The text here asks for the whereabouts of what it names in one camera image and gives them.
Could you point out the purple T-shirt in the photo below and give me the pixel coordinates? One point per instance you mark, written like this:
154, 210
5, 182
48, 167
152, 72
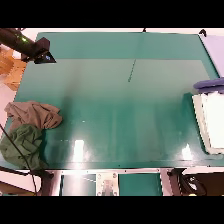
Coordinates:
210, 85

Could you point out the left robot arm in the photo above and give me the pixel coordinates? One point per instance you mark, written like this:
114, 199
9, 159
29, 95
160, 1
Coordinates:
23, 43

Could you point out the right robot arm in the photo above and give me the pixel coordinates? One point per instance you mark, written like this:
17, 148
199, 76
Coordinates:
203, 183

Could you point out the brown garment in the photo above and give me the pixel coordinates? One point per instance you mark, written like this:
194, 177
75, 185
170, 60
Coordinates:
35, 115

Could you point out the dark green garment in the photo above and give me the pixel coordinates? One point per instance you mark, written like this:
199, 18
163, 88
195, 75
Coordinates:
21, 146

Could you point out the white folded garment stack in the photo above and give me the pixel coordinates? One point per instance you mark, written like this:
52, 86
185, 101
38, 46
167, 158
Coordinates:
211, 121

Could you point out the brown cardboard box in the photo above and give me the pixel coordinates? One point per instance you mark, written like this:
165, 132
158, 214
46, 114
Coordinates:
11, 71

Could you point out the silver frame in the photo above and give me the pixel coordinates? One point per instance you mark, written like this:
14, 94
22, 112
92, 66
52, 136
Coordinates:
107, 182

